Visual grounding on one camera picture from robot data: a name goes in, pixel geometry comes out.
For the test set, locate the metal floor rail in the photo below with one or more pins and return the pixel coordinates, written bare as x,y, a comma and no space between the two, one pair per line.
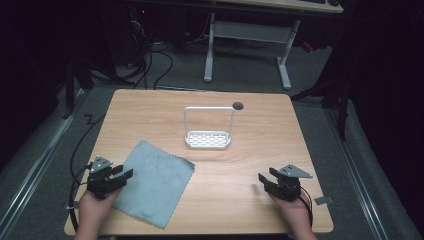
356,173
36,166

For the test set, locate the white-legged wooden desk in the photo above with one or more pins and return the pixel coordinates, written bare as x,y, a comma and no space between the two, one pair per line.
248,31

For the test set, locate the black metal stand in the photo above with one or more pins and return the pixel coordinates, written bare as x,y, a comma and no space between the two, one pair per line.
343,110
70,90

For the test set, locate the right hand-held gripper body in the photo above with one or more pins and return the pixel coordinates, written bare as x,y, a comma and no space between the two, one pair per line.
289,185

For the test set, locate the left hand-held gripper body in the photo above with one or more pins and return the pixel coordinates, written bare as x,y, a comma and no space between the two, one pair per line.
99,181

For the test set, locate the grey tape tab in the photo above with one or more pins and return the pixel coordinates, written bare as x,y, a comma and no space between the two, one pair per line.
323,200

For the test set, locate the red object on floor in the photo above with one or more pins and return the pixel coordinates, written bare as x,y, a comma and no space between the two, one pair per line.
307,47

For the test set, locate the person's right hand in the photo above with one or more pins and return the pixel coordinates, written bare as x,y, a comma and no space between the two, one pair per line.
295,213

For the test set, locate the black round table grommet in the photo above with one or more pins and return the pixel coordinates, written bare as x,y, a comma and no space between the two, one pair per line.
238,106

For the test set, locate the grey-blue cloth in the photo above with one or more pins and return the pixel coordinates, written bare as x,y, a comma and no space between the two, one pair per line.
155,183

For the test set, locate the dark computer tower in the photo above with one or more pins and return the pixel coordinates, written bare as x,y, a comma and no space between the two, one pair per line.
116,33

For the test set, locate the person's left hand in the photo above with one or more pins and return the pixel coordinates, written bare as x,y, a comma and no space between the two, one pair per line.
93,210

